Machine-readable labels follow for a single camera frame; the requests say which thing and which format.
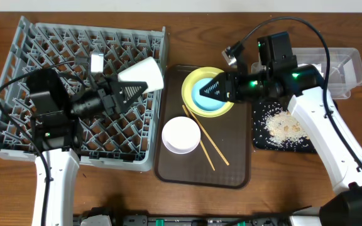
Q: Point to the wooden chopstick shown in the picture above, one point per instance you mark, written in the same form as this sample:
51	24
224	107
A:
200	141
207	135

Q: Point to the yellow round plate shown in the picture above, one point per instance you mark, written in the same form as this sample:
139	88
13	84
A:
190	80

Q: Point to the black waste tray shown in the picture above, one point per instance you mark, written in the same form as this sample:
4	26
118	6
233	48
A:
262	139

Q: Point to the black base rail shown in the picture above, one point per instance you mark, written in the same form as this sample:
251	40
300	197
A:
106	216

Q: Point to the grey dishwasher rack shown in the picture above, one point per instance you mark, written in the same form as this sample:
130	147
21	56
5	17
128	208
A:
120	141

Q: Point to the pink bowl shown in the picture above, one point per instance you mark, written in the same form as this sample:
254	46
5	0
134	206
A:
181	135

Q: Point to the white paper cup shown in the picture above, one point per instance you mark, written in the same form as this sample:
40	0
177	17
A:
147	71

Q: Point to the brown serving tray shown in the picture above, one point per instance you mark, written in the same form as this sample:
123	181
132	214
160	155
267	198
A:
232	134

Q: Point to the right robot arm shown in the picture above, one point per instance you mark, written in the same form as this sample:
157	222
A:
310	103

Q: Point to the light blue bowl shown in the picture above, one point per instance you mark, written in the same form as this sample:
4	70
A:
204	103

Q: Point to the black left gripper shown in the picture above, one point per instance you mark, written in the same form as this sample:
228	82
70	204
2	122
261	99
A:
114	103

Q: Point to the pile of rice and nuts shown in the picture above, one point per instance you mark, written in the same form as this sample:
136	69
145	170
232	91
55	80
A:
283	126

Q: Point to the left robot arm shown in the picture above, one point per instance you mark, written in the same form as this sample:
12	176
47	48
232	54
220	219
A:
57	133

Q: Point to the clear plastic waste bin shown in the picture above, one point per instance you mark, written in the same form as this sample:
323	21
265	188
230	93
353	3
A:
345	72

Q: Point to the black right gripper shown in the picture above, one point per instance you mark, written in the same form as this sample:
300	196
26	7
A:
224	80

